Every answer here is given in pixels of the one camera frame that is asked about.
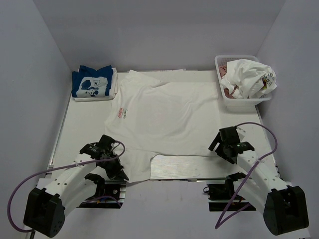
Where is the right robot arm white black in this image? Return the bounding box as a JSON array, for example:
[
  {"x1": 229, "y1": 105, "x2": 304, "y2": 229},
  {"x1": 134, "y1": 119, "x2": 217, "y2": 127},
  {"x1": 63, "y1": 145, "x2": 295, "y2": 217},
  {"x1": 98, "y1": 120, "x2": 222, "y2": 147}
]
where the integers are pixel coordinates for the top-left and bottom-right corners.
[{"x1": 208, "y1": 125, "x2": 309, "y2": 236}]

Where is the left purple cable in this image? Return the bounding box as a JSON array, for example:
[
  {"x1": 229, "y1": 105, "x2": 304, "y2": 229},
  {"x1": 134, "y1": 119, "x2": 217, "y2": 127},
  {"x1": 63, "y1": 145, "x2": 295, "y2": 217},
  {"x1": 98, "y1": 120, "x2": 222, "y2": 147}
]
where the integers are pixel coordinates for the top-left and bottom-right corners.
[{"x1": 6, "y1": 140, "x2": 126, "y2": 233}]

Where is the white t shirt black lettering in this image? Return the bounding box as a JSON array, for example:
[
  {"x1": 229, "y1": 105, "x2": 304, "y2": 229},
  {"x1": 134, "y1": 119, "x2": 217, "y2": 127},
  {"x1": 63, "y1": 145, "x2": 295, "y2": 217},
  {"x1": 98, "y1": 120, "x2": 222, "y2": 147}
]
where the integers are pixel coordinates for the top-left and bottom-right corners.
[{"x1": 222, "y1": 59, "x2": 277, "y2": 99}]

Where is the white t shirt red print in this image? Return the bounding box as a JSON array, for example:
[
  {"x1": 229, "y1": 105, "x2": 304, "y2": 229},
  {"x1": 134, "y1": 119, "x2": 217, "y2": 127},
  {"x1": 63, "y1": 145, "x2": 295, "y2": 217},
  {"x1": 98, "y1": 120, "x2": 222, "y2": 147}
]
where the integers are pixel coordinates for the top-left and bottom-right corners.
[{"x1": 105, "y1": 70, "x2": 220, "y2": 183}]

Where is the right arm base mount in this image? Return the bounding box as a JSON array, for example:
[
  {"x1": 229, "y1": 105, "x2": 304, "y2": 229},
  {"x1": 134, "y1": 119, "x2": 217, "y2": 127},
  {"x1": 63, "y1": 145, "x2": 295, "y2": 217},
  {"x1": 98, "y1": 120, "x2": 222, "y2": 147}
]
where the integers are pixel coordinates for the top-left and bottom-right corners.
[{"x1": 203, "y1": 180, "x2": 257, "y2": 212}]

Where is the white plastic basket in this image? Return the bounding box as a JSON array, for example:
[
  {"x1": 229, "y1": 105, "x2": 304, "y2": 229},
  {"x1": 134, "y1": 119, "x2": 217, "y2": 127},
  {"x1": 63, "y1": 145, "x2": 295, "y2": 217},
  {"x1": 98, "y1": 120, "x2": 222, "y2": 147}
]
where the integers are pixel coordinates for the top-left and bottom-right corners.
[{"x1": 215, "y1": 55, "x2": 273, "y2": 108}]

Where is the folded blue t shirt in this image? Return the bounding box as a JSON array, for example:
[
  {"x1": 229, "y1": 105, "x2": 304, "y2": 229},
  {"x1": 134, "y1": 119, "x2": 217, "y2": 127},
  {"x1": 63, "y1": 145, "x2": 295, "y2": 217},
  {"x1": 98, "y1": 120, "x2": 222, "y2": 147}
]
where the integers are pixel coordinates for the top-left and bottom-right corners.
[{"x1": 71, "y1": 65, "x2": 114, "y2": 98}]

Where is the folded white t shirt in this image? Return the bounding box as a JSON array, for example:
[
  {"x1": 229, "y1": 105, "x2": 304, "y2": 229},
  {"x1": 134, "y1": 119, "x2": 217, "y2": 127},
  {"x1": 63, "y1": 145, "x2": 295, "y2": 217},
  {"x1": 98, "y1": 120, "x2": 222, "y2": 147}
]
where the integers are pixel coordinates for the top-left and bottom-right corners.
[{"x1": 73, "y1": 68, "x2": 118, "y2": 102}]

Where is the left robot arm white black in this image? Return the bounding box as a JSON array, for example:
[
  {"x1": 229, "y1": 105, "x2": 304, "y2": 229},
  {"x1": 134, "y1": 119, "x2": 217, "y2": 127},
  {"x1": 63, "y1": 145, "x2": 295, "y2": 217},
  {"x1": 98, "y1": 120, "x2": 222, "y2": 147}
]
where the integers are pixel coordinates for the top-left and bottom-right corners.
[{"x1": 23, "y1": 135, "x2": 128, "y2": 238}]

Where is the pink t shirt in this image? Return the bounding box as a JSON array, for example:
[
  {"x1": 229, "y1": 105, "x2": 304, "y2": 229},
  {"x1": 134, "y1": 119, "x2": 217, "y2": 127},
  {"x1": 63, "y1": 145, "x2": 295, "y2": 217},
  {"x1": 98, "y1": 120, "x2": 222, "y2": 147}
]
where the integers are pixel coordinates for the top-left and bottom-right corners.
[{"x1": 219, "y1": 65, "x2": 236, "y2": 99}]

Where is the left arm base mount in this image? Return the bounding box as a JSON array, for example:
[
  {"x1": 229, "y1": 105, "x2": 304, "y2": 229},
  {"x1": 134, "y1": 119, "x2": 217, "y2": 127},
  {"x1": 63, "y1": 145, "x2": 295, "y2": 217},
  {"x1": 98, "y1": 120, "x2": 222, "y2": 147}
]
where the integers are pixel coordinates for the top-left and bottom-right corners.
[{"x1": 79, "y1": 181, "x2": 126, "y2": 209}]

